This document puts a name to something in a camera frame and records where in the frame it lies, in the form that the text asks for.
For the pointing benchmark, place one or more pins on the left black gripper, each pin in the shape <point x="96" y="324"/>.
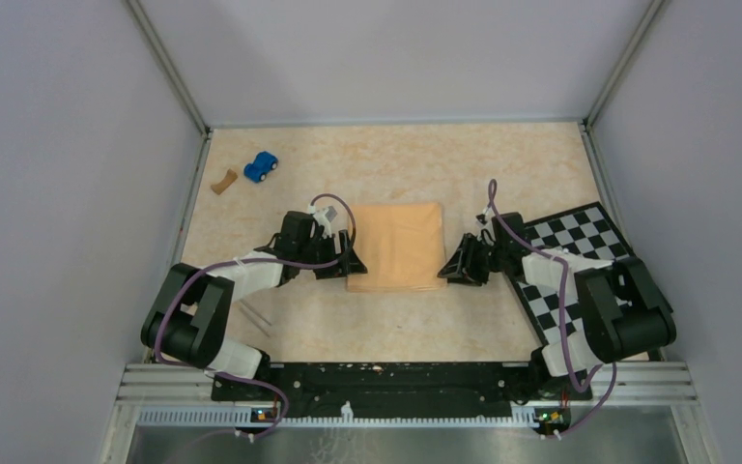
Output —
<point x="352" y="265"/>

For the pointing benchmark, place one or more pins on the orange cloth napkin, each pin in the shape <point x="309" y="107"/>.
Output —
<point x="402" y="247"/>

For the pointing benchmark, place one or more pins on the aluminium front rail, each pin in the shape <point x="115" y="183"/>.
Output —
<point x="169" y="395"/>

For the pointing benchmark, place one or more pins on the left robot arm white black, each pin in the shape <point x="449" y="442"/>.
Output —
<point x="188" y="319"/>

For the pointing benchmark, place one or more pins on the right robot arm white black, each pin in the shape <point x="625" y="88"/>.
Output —
<point x="593" y="301"/>

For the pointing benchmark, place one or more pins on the black white checkerboard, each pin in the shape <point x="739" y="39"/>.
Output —
<point x="590" y="298"/>

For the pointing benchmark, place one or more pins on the small brown wooden piece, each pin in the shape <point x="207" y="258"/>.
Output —
<point x="230" y="177"/>

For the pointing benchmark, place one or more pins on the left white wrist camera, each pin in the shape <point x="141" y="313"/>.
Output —
<point x="323" y="217"/>

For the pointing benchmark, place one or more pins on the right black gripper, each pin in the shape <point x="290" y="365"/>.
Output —
<point x="462" y="267"/>

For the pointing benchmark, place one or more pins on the blue toy car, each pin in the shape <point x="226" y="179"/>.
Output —
<point x="258" y="170"/>

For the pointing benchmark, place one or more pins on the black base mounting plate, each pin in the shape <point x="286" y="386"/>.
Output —
<point x="400" y="390"/>

